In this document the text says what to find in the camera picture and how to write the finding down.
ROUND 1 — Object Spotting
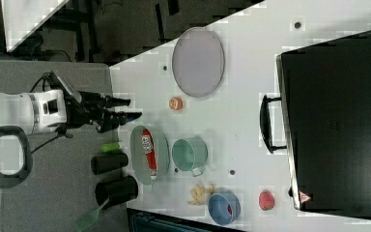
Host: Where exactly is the black cylinder holder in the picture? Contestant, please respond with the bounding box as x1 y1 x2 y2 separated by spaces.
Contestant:
95 176 138 209
91 154 128 175

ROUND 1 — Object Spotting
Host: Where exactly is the green plush toy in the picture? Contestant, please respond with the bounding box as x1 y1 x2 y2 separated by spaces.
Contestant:
100 142 122 153

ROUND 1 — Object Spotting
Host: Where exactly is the green spatula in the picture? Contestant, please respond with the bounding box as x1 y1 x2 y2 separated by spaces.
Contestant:
74 199 109 232

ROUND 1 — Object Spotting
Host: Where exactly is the blue cup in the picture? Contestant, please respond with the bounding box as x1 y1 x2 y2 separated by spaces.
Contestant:
208 192 241 225

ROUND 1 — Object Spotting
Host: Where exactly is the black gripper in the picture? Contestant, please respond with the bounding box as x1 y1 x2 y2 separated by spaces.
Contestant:
47 72 142 133

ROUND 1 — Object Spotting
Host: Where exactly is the yellow banana peel toy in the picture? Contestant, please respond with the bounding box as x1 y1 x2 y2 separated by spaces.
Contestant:
187 185 214 206

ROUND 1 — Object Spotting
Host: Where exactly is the red plush ketchup bottle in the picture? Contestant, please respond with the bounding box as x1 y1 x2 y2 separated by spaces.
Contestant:
141 130 157 181

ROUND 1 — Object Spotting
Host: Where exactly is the black cylinder holder upper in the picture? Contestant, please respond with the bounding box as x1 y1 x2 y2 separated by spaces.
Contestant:
91 154 128 175

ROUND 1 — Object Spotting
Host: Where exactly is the red strawberry toy in cup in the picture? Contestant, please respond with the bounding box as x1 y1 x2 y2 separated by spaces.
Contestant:
227 205 233 215

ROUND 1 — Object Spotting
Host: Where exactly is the black toaster oven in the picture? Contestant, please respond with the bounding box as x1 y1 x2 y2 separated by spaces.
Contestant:
275 30 371 219

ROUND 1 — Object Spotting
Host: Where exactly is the black cylinder holder lower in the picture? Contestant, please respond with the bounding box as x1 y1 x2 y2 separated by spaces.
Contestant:
95 176 138 209

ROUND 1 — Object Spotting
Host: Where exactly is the green oval strainer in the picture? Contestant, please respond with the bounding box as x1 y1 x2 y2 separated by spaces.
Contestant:
129 125 170 186

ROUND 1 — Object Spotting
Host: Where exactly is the orange slice toy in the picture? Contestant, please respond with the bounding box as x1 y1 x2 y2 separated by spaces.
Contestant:
169 97 184 110

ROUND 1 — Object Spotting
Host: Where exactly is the red strawberry toy on table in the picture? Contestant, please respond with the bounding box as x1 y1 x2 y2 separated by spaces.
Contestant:
259 191 275 211

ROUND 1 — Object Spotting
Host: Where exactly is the green mug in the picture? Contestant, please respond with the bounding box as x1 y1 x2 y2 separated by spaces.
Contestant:
172 136 208 177

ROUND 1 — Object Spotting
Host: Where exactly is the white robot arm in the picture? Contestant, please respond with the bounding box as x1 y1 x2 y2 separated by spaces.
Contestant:
0 72 141 134

